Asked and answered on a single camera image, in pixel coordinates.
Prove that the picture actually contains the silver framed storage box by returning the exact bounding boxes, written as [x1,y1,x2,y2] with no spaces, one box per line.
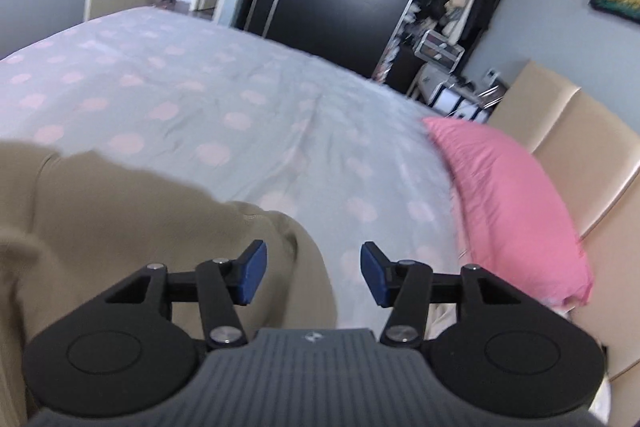
[421,29,468,68]

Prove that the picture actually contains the pink garment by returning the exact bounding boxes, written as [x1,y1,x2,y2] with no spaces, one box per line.
[421,116,595,308]

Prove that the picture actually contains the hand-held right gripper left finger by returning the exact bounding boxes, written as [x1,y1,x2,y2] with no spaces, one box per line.
[104,239,268,350]

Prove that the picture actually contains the beige fleece hoodie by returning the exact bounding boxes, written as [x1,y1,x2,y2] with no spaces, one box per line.
[0,138,341,427]

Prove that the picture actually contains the black sliding wardrobe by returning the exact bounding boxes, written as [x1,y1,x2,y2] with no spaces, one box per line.
[235,0,538,108]

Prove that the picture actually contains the grey pink-dotted bed cover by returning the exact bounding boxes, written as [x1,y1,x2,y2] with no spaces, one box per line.
[0,5,481,338]

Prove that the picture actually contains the beige padded headboard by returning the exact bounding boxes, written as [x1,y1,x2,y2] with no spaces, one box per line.
[487,61,640,427]

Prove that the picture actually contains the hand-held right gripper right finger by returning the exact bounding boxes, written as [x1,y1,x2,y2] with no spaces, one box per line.
[360,241,526,350]

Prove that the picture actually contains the white drawer unit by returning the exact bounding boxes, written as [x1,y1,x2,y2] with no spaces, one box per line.
[407,62,501,124]

